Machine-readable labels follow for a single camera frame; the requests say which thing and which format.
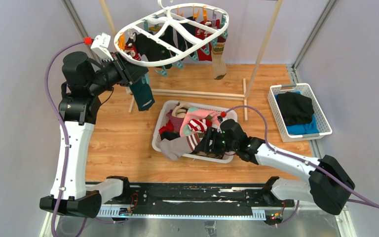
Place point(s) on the red white striped sock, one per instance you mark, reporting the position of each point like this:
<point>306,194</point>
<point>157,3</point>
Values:
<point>199,125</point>

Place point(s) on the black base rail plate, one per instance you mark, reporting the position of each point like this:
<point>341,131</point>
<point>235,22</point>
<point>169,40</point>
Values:
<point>192,200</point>

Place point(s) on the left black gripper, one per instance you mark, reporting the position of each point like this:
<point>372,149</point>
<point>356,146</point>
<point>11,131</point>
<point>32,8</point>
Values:
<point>128,71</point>

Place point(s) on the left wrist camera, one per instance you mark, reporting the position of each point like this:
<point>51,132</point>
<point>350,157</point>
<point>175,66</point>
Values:
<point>99,45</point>

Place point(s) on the pink sock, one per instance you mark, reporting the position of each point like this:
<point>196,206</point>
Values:
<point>194,113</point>

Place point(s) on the blue folded garment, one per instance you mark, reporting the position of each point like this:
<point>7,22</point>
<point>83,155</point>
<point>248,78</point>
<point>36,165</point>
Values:
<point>303,129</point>

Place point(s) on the grey sock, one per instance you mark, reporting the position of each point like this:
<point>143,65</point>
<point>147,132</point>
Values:
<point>174,149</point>

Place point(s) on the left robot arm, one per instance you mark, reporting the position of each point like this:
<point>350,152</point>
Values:
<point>85,80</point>

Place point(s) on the white round clip hanger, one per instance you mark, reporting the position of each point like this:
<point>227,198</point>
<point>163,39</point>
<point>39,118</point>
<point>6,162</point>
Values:
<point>203,54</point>

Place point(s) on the black hanging sock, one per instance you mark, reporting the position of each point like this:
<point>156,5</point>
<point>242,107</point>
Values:
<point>141,45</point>

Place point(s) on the wooden drying rack frame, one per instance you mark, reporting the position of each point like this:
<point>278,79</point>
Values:
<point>215,95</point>

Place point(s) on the tan striped hanging sock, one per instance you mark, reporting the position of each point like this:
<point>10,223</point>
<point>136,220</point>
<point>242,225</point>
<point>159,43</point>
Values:
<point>218,63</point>

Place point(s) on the black folded garment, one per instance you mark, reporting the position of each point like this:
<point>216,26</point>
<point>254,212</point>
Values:
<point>295,108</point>

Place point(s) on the white side basket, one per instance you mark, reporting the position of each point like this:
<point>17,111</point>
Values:
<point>304,89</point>

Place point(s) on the teal clip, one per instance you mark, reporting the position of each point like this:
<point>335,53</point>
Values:
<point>162,72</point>

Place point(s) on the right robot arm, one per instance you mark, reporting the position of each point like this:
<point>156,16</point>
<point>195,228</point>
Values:
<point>322,181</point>

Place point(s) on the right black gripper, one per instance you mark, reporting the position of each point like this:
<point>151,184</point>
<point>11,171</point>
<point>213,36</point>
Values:
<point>211,134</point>

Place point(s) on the dark teal sock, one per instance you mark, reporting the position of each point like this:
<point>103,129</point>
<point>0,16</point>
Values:
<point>142,93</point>

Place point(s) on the white sock laundry basket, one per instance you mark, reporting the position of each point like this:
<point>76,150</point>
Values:
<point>163,119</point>

